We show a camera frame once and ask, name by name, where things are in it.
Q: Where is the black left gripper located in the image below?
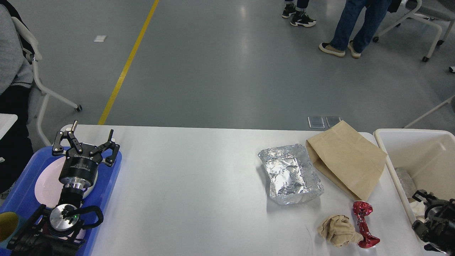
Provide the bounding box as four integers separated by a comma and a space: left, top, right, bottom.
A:
52, 120, 120, 188

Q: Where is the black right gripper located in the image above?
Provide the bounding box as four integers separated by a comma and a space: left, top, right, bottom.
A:
412, 190, 455, 253

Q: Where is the pink plate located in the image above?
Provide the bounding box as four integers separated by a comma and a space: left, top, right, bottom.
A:
34, 157, 98, 208

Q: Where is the red foil wrapper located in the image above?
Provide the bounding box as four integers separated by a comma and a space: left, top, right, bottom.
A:
352, 201, 380, 249

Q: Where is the brown paper napkin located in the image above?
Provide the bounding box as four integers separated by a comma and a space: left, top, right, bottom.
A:
317, 214, 363, 247

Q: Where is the white cup bottom edge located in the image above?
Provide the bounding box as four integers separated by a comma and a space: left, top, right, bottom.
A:
409, 201, 425, 219

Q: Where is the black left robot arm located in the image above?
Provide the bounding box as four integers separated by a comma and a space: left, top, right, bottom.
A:
1, 121, 122, 256

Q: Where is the white plastic bin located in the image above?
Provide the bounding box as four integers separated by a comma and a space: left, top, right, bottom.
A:
374, 129, 455, 226

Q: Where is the white chair left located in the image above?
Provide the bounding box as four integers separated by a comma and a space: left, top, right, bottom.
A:
11, 17, 82, 146

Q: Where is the blue plastic tray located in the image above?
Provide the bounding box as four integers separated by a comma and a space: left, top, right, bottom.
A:
0, 146, 122, 256

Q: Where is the brown paper bag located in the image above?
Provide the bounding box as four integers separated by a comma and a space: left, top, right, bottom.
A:
306, 121, 387, 201

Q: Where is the white chair leg right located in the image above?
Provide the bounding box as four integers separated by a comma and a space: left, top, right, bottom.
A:
403, 95, 455, 129

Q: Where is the seated person grey cardigan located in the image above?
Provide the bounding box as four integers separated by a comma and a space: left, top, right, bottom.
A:
0, 0, 33, 193

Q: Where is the right metal floor plate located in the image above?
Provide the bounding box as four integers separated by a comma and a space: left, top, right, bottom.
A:
326, 116, 342, 128

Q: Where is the metal floor plate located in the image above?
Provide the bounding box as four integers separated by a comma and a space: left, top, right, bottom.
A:
308, 116, 325, 129
326, 116, 342, 128

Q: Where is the white paper on floor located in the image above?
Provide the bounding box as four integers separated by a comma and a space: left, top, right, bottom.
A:
93, 35, 107, 42

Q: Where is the left metal floor plate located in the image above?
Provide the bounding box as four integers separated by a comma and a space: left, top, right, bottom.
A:
308, 116, 325, 129

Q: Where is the crumpled aluminium foil tray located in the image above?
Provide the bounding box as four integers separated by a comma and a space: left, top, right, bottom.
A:
257, 144, 325, 205

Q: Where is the white office chair right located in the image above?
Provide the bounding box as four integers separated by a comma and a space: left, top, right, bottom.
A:
372, 0, 455, 63

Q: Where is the person in blue jeans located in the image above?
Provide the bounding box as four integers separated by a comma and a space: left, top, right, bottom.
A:
318, 0, 392, 59

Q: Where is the person in black trousers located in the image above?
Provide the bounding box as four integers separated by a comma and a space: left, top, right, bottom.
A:
282, 0, 317, 27

